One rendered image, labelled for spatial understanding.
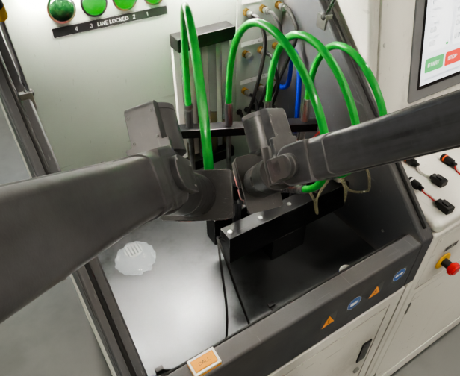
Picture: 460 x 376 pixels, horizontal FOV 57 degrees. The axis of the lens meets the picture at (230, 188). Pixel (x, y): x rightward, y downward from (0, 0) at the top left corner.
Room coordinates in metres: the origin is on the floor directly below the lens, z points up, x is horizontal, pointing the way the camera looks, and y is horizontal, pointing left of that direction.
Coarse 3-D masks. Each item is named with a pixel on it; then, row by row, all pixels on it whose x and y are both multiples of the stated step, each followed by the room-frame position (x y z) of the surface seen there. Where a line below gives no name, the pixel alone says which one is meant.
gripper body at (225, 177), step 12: (204, 180) 0.40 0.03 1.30; (216, 180) 0.43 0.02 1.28; (228, 180) 0.42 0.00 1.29; (204, 192) 0.38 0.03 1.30; (216, 192) 0.41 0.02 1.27; (228, 192) 0.41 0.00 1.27; (204, 204) 0.38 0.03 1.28; (216, 204) 0.40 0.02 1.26; (228, 204) 0.40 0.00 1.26; (168, 216) 0.40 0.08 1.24; (180, 216) 0.40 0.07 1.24; (192, 216) 0.40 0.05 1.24; (204, 216) 0.40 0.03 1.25; (216, 216) 0.39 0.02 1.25; (228, 216) 0.39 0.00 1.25
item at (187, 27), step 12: (180, 12) 0.75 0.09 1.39; (192, 12) 0.66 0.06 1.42; (180, 24) 0.78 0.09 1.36; (192, 24) 0.62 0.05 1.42; (192, 36) 0.60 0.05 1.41; (192, 48) 0.58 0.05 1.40; (192, 60) 0.56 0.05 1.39; (204, 84) 0.53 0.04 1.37; (204, 96) 0.52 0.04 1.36; (192, 108) 0.83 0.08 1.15; (204, 108) 0.50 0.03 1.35; (204, 120) 0.49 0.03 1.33; (204, 132) 0.48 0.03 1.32; (204, 144) 0.47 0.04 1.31; (204, 156) 0.47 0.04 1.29; (204, 168) 0.46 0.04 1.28
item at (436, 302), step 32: (352, 0) 0.93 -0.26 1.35; (384, 0) 0.91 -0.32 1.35; (352, 32) 0.92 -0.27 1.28; (384, 32) 0.90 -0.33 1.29; (384, 64) 0.89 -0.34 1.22; (384, 96) 0.88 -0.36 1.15; (416, 288) 0.65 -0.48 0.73; (448, 288) 0.76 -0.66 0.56; (416, 320) 0.70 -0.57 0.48; (448, 320) 0.86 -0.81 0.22; (384, 352) 0.64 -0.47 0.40; (416, 352) 0.78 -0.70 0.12
